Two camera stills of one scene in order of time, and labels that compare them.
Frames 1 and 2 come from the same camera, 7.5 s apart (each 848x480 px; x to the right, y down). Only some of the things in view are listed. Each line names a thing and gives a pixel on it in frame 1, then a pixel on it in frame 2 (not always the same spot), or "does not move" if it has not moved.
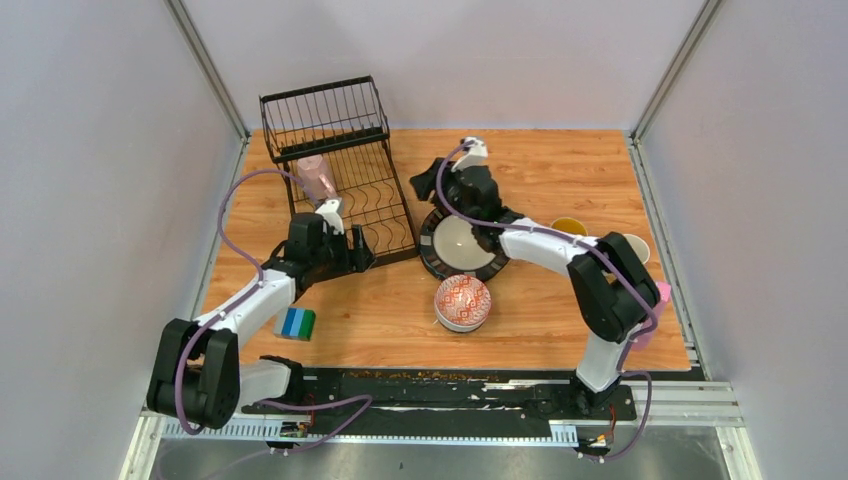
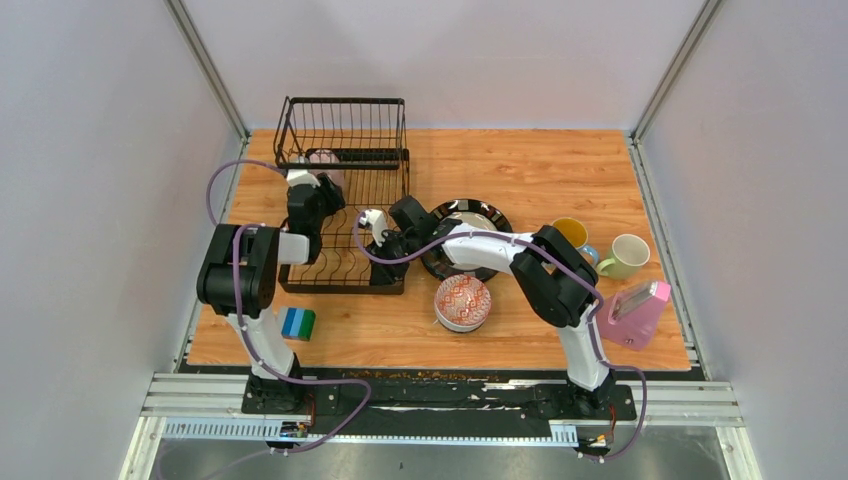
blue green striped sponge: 295,323 does not move
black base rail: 462,405 does not move
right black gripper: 425,183 → 387,273
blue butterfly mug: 570,225 does not move
